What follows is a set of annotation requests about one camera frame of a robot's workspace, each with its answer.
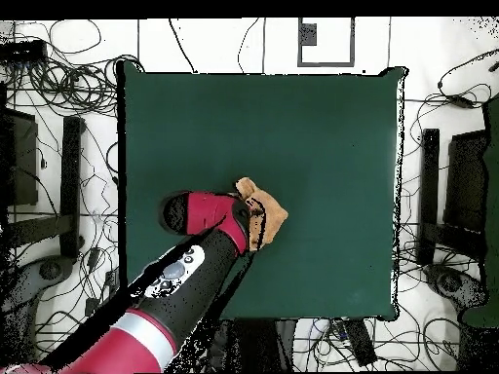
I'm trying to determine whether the tan terry towel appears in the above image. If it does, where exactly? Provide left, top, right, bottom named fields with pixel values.
left=234, top=176, right=289, bottom=252

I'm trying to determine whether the dark green table cloth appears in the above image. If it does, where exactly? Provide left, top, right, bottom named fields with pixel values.
left=116, top=65, right=409, bottom=322

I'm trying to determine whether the black power strip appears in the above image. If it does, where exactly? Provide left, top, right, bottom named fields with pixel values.
left=104, top=268, right=119, bottom=301
left=0, top=39, right=49, bottom=63
left=344, top=318, right=378, bottom=367

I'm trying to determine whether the black T-shaped stand base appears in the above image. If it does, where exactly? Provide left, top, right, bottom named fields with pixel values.
left=415, top=128, right=488, bottom=267
left=3, top=115, right=86, bottom=260

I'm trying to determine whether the small gray square box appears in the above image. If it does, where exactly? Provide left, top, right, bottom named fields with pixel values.
left=298, top=22, right=318, bottom=47

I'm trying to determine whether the gray stand base black knob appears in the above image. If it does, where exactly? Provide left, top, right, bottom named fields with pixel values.
left=0, top=254, right=77, bottom=373
left=423, top=263, right=490, bottom=313

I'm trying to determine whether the black rectangular box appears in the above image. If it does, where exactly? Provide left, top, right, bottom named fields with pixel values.
left=442, top=130, right=489, bottom=232
left=0, top=107, right=39, bottom=207

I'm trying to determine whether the dark green fabric sheet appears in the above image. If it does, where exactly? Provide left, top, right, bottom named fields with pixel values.
left=461, top=96, right=499, bottom=328

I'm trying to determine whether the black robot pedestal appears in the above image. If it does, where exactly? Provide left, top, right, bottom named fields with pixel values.
left=217, top=318, right=297, bottom=372

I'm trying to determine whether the gray square frame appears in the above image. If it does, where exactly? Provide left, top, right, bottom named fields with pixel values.
left=296, top=17, right=357, bottom=68

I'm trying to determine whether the black cable tangle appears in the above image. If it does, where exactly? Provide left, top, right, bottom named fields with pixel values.
left=7, top=54, right=145, bottom=118

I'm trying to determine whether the black inline cable adapter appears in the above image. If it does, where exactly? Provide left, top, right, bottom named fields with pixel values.
left=447, top=94, right=475, bottom=109

